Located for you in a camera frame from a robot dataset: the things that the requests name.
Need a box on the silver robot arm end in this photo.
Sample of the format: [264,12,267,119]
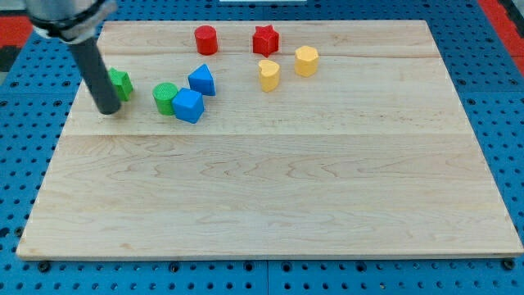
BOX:
[23,0,118,44]

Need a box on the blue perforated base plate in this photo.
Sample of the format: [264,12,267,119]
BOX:
[1,1,523,294]

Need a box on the light wooden board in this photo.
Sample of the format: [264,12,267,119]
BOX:
[16,20,523,261]

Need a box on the red star block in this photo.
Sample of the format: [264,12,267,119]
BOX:
[252,25,279,57]

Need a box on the red cylinder block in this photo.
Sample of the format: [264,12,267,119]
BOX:
[194,25,218,56]

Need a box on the green star block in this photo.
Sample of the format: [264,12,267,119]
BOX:
[108,68,133,102]

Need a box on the yellow hexagon block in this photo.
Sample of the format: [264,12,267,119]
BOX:
[294,46,319,77]

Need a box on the yellow heart block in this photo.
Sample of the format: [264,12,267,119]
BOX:
[258,59,280,93]

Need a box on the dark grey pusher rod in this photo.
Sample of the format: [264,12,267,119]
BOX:
[68,37,121,115]

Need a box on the blue cube block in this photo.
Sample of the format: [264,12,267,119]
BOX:
[171,88,205,124]

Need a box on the blue triangle block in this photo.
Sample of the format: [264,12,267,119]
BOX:
[187,64,215,96]

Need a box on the green cylinder block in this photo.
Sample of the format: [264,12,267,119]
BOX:
[152,82,178,116]

